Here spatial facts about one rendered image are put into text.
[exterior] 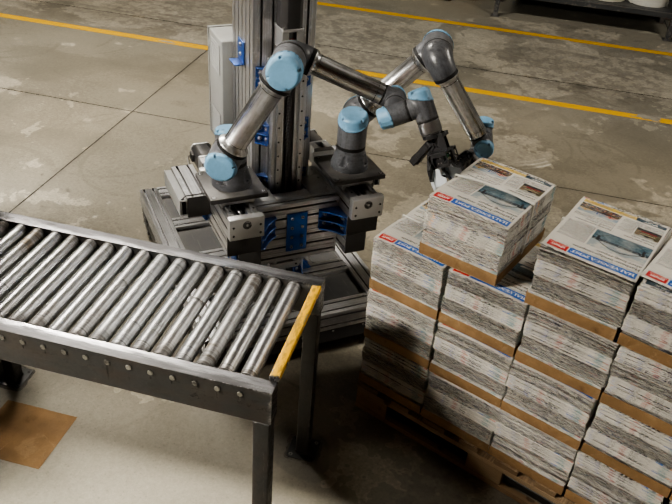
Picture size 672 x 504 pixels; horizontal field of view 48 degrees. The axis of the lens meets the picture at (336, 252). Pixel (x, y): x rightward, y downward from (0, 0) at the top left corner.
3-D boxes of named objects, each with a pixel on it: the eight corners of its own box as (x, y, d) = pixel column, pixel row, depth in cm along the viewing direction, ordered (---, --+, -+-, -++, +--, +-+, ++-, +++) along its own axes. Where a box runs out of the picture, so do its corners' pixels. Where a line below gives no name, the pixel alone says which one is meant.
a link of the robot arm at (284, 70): (233, 171, 278) (314, 54, 251) (225, 191, 266) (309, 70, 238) (205, 154, 275) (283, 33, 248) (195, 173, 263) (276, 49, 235)
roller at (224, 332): (263, 285, 247) (265, 273, 244) (208, 382, 209) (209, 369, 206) (248, 281, 248) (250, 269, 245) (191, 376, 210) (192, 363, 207)
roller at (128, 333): (189, 269, 251) (189, 257, 249) (122, 361, 213) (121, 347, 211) (176, 266, 252) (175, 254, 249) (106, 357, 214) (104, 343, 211)
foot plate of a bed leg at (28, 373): (39, 369, 313) (39, 367, 312) (19, 392, 301) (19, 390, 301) (10, 361, 315) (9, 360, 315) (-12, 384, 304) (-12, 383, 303)
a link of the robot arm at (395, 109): (383, 121, 262) (413, 111, 259) (382, 135, 253) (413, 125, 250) (375, 101, 258) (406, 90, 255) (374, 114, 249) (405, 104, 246)
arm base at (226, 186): (206, 175, 291) (205, 152, 285) (244, 170, 296) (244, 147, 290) (217, 194, 279) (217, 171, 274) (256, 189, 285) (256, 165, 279)
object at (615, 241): (583, 198, 247) (584, 195, 246) (671, 230, 234) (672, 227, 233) (538, 245, 221) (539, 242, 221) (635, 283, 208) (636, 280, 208)
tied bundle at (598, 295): (567, 252, 261) (584, 194, 248) (651, 285, 248) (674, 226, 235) (522, 303, 235) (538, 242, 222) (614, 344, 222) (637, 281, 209)
